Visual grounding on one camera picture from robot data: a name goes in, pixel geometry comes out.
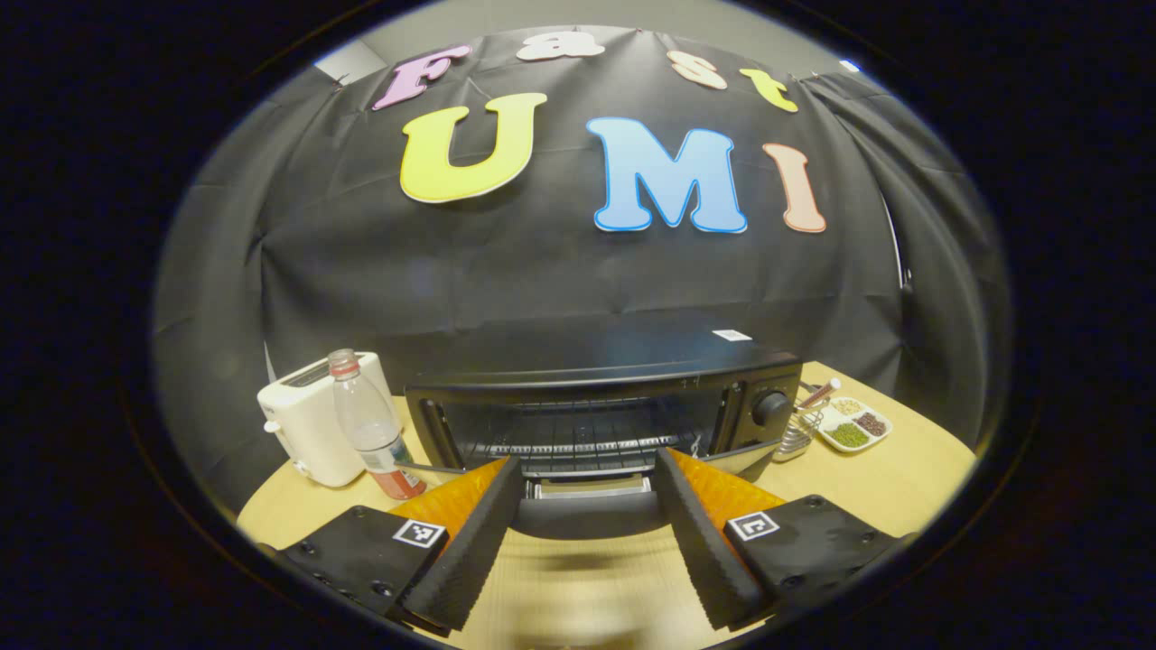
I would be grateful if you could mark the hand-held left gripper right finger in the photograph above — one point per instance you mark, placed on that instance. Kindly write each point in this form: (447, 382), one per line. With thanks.
(704, 551)

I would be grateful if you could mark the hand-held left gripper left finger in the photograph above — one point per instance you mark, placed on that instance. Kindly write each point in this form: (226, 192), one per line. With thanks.
(479, 542)

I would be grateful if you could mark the black electric oven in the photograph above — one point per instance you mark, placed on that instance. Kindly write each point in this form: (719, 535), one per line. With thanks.
(578, 348)

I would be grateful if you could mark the clear plastic bottle red label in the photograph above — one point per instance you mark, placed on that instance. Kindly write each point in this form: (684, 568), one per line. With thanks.
(375, 433)

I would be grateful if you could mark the white divided dish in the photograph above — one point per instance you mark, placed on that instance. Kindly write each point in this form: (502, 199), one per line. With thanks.
(853, 424)

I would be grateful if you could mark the white toaster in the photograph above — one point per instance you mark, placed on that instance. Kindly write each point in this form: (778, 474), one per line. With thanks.
(302, 424)

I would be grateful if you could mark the black backdrop cloth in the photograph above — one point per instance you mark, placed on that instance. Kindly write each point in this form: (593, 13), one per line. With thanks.
(542, 271)

